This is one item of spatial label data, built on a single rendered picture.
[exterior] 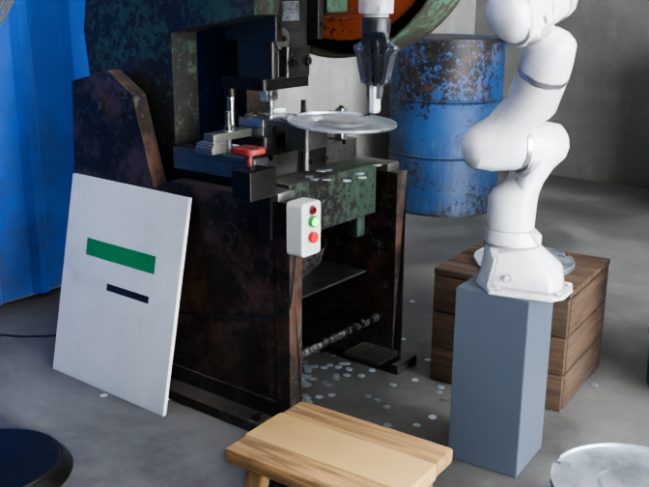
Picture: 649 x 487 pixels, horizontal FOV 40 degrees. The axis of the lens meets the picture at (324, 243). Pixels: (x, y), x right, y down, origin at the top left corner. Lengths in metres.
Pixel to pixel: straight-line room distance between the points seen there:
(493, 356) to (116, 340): 1.09
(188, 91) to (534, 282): 1.09
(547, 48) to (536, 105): 0.13
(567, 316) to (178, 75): 1.24
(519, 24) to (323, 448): 0.92
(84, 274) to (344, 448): 1.30
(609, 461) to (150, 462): 1.12
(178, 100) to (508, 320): 1.08
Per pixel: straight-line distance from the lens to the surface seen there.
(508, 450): 2.24
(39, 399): 2.69
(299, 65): 2.45
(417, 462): 1.62
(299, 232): 2.16
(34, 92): 3.36
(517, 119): 1.99
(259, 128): 2.46
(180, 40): 2.52
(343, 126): 2.31
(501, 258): 2.09
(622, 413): 2.65
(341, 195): 2.45
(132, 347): 2.58
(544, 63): 1.93
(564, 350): 2.52
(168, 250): 2.45
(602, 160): 5.62
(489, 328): 2.13
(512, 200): 2.07
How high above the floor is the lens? 1.14
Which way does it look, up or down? 16 degrees down
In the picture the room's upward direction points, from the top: straight up
